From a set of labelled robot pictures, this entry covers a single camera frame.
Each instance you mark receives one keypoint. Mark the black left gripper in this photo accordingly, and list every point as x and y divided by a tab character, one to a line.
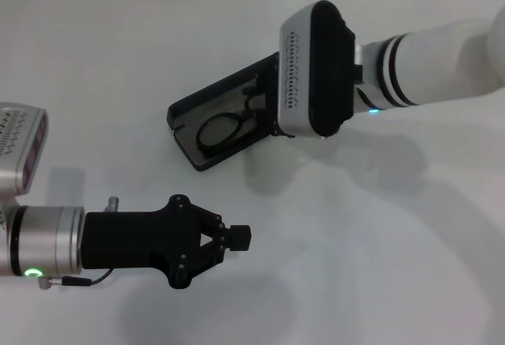
130	242

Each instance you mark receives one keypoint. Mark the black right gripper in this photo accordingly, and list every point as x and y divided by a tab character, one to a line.
268	104

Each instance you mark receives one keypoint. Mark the black-framed glasses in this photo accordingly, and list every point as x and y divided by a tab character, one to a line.
201	136

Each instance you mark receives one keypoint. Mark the black glasses case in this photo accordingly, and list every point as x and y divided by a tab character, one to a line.
189	112

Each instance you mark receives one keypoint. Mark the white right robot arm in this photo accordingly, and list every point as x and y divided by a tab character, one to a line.
442	61

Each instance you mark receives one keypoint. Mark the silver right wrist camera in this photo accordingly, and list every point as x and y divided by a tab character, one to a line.
311	72

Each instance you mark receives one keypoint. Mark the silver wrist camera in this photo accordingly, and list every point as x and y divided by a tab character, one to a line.
311	72
19	143

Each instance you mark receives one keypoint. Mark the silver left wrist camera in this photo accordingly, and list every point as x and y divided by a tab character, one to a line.
19	143

